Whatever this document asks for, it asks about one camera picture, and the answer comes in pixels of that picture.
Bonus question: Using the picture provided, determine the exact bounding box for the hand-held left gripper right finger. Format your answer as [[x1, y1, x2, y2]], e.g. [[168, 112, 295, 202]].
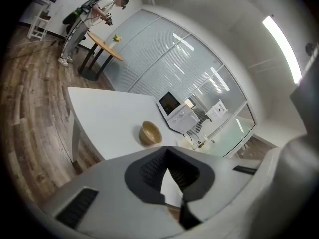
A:
[[166, 145, 263, 231]]

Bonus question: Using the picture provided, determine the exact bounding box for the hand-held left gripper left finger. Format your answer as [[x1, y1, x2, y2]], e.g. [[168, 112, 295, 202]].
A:
[[41, 145, 186, 237]]

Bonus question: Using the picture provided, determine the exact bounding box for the cream mug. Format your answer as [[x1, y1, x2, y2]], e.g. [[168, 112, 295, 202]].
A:
[[178, 136, 197, 151]]

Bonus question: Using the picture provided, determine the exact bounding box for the tan bowl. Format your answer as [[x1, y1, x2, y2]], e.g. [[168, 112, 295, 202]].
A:
[[138, 120, 163, 148]]

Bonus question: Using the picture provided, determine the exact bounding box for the white paper sign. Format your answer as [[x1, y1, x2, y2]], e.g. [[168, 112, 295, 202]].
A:
[[212, 99, 229, 118]]

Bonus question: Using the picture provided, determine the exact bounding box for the white microwave oven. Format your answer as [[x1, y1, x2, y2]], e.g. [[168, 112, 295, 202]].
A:
[[155, 91, 201, 135]]

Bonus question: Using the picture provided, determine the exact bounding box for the glass partition with blinds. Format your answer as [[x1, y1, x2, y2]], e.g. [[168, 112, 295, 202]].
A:
[[99, 8, 258, 158]]

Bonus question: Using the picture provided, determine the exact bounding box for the long ceiling light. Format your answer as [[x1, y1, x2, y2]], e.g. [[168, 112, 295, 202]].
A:
[[262, 15, 303, 85]]

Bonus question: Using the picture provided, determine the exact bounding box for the round wooden table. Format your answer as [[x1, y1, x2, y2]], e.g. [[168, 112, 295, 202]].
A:
[[77, 31, 125, 82]]

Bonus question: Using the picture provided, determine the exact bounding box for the white vase with yellow flowers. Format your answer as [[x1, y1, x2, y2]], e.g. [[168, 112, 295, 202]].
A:
[[109, 33, 123, 49]]

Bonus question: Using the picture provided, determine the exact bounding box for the white step stool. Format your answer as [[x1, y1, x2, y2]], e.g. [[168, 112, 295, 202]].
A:
[[26, 4, 52, 41]]

